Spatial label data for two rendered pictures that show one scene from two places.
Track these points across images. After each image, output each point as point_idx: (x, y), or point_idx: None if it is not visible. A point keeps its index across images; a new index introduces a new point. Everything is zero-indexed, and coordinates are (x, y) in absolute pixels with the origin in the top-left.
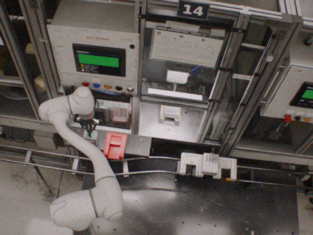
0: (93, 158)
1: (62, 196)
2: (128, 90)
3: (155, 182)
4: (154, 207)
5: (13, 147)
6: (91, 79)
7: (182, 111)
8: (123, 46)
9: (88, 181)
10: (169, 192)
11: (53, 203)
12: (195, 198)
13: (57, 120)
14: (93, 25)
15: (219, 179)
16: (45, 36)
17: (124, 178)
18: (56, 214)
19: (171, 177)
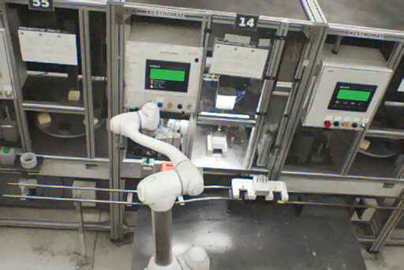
0: (169, 151)
1: (150, 175)
2: (188, 107)
3: (208, 214)
4: (211, 235)
5: (61, 187)
6: (156, 99)
7: (226, 146)
8: (189, 60)
9: (141, 217)
10: (223, 222)
11: (142, 181)
12: (251, 225)
13: (130, 128)
14: (165, 43)
15: (271, 201)
16: (121, 52)
17: (177, 212)
18: (147, 186)
19: (223, 209)
